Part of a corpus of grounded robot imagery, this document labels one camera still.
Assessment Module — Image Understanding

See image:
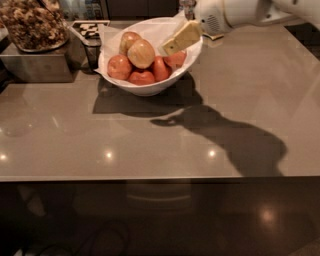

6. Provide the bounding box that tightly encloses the yellow sponge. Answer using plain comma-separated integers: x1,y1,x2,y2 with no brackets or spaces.
203,33,224,41

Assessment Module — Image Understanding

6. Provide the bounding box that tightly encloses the large yellow-red apple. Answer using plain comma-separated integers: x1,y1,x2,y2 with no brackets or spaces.
127,39,155,69

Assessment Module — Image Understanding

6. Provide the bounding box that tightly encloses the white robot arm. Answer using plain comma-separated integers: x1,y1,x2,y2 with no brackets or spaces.
159,0,320,56

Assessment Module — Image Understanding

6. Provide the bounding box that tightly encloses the white bowl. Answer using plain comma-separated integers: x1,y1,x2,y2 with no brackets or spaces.
97,17,204,97

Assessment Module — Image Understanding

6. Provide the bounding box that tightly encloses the red apple left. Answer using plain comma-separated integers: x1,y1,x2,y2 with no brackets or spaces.
107,54,132,80

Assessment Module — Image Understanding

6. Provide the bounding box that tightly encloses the steel box stand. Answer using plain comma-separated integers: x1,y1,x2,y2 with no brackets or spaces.
0,36,86,83

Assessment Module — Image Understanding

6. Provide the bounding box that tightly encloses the clear bottle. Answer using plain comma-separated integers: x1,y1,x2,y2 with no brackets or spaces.
179,0,196,20

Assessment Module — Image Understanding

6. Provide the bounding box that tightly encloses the red apple front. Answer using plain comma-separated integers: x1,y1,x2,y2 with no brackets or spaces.
128,70,155,86

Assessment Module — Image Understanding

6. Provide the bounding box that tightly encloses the yellow-red apple top back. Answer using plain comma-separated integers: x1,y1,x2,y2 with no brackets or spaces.
119,31,141,55

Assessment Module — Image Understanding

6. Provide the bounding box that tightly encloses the glass jar of nuts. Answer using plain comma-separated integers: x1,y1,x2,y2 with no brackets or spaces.
0,0,69,52

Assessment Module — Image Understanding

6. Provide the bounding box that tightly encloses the red apple centre right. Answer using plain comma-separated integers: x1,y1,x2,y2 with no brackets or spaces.
151,56,171,82

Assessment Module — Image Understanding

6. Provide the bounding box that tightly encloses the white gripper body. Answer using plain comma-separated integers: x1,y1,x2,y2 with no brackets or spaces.
194,0,232,35

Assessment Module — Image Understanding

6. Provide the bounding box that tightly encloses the red apple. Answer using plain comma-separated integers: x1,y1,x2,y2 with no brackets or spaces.
107,54,132,80
163,51,187,69
151,56,171,82
128,70,155,86

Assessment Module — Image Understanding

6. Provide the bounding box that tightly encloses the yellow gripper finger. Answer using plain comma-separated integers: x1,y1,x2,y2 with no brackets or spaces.
158,20,202,56

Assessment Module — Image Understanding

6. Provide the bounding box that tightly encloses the white paper liner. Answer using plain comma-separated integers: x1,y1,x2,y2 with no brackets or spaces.
96,13,186,75

